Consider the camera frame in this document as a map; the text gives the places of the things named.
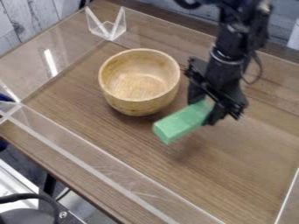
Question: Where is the clear acrylic tray enclosure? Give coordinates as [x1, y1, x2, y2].
[0, 0, 299, 224]

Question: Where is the black cable lower left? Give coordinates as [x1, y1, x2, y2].
[0, 192, 60, 224]

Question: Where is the light wooden bowl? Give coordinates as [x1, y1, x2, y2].
[98, 48, 182, 116]

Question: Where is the green rectangular block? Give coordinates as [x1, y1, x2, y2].
[152, 100, 212, 144]

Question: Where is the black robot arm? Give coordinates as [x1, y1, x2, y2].
[174, 0, 273, 125]

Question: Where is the black table leg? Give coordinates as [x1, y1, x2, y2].
[43, 174, 58, 196]

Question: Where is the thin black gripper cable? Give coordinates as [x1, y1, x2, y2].
[240, 52, 264, 86]

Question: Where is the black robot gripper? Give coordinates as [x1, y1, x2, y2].
[184, 57, 248, 126]

